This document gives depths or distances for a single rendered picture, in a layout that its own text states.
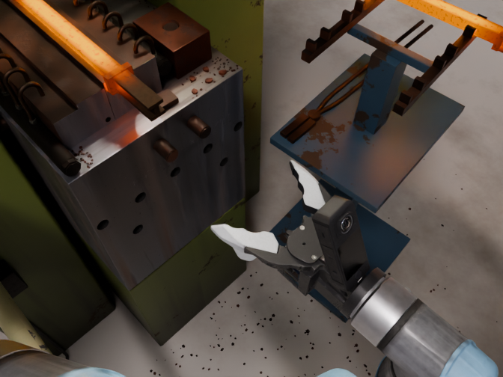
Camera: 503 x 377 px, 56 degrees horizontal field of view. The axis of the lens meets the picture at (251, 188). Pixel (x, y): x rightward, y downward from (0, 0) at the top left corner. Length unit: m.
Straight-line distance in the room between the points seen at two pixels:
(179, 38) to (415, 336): 0.62
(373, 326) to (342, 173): 0.57
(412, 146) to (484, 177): 0.94
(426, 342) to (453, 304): 1.20
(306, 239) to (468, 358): 0.21
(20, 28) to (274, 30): 1.70
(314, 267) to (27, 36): 0.64
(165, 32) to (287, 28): 1.66
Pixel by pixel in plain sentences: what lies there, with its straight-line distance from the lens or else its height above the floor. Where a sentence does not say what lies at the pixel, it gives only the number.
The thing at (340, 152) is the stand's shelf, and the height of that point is 0.66.
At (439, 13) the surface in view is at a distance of 1.10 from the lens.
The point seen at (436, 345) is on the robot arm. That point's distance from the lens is 0.56.
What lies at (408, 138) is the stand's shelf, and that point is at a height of 0.66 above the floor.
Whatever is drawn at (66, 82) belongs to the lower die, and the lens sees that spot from 0.83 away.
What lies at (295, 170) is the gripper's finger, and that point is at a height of 1.01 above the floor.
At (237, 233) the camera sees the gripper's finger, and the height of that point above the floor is 1.01.
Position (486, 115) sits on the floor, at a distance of 2.31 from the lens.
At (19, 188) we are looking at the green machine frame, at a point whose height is 0.74.
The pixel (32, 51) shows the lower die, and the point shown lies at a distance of 0.91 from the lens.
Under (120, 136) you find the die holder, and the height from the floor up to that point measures 0.91.
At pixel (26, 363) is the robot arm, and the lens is 0.33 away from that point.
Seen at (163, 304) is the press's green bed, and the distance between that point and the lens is 1.36.
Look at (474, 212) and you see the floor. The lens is 1.97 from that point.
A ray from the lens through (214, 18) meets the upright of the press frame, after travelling 1.12.
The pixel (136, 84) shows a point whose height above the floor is 1.01.
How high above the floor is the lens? 1.53
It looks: 56 degrees down
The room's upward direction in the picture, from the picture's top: straight up
